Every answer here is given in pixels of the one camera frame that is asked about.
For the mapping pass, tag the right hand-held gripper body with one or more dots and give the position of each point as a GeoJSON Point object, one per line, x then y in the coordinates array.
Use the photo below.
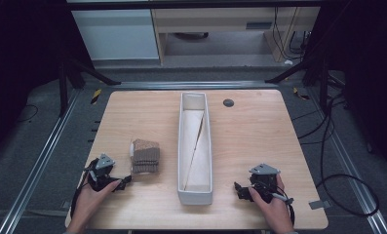
{"type": "Point", "coordinates": [265, 182]}

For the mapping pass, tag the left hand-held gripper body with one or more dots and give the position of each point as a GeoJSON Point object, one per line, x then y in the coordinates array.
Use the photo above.
{"type": "Point", "coordinates": [100, 177]}

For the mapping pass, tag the brown socks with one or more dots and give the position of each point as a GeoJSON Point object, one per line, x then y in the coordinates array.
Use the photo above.
{"type": "Point", "coordinates": [145, 156]}

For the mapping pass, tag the long white storage box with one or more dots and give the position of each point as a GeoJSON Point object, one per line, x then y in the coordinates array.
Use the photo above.
{"type": "Point", "coordinates": [195, 195]}

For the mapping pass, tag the person's left hand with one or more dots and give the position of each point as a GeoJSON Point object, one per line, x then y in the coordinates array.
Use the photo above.
{"type": "Point", "coordinates": [88, 203]}

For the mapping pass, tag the person's right hand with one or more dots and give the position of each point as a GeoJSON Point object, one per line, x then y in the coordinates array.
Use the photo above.
{"type": "Point", "coordinates": [275, 211]}

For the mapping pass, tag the grey tape piece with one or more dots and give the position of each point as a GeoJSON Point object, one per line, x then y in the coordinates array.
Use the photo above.
{"type": "Point", "coordinates": [319, 204]}

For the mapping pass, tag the yellow black tape strip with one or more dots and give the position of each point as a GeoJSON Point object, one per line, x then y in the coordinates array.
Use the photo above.
{"type": "Point", "coordinates": [96, 96]}
{"type": "Point", "coordinates": [300, 94]}

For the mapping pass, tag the round grey table grommet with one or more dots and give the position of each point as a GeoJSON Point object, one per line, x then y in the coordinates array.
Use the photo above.
{"type": "Point", "coordinates": [228, 103]}

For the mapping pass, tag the black metal stand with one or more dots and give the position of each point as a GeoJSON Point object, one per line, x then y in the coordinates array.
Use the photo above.
{"type": "Point", "coordinates": [63, 87]}
{"type": "Point", "coordinates": [322, 78]}

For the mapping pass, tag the white cabinet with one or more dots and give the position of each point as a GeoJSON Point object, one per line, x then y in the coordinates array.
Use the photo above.
{"type": "Point", "coordinates": [116, 32]}

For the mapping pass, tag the aluminium floor rail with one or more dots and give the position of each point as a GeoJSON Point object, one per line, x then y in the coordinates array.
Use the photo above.
{"type": "Point", "coordinates": [347, 162]}
{"type": "Point", "coordinates": [35, 172]}
{"type": "Point", "coordinates": [194, 85]}

